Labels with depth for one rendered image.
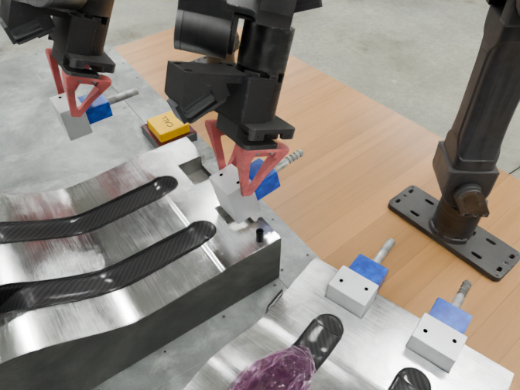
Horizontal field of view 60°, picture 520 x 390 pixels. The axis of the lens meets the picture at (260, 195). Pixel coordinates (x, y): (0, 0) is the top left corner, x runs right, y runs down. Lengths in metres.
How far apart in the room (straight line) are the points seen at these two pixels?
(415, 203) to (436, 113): 1.76
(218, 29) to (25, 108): 0.66
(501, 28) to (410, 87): 2.16
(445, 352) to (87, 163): 0.66
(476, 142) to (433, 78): 2.20
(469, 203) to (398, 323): 0.19
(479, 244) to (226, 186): 0.40
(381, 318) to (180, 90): 0.35
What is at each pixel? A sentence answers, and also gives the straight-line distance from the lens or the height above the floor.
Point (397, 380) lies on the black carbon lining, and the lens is 0.55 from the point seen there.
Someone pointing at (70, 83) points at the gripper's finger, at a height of 1.01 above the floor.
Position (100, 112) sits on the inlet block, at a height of 0.93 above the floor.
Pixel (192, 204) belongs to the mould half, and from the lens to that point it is 0.63.
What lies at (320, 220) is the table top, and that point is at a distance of 0.74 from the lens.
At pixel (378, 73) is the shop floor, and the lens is 2.77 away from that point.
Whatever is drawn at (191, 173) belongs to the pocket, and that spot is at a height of 0.86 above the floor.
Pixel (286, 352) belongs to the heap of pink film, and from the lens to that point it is 0.51.
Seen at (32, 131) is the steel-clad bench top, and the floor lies 0.80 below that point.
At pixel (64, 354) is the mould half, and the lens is 0.54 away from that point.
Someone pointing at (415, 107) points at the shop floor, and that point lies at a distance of 2.53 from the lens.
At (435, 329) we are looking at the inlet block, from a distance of 0.56.
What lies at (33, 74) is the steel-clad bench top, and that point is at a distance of 1.20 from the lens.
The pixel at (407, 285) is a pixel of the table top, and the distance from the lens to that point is 0.69.
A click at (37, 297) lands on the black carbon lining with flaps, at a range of 0.56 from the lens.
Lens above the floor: 1.34
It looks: 45 degrees down
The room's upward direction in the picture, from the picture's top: straight up
